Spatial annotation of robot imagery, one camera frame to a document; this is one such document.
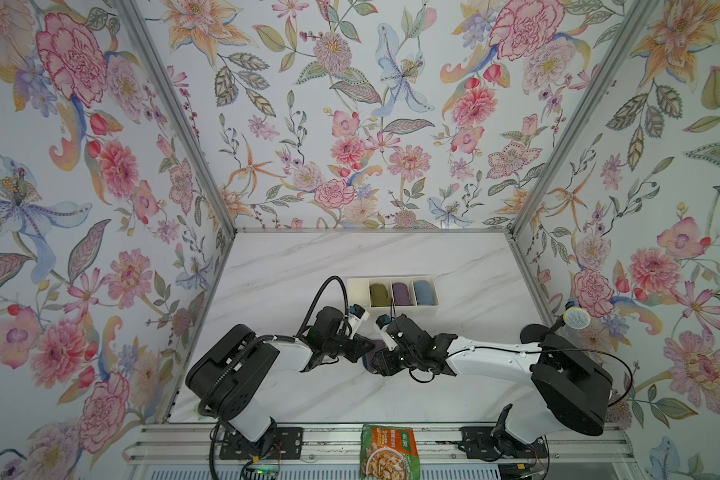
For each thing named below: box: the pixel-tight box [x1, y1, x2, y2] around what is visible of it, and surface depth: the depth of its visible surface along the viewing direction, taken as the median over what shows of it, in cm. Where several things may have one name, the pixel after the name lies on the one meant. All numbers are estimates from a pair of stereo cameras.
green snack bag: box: [360, 424, 421, 480], surface depth 73 cm
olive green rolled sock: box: [369, 283, 392, 307], surface depth 99 cm
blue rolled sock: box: [413, 280, 434, 305], surface depth 97 cm
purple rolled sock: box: [392, 282, 413, 306], surface depth 99 cm
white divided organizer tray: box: [347, 275, 440, 319], surface depth 100 cm
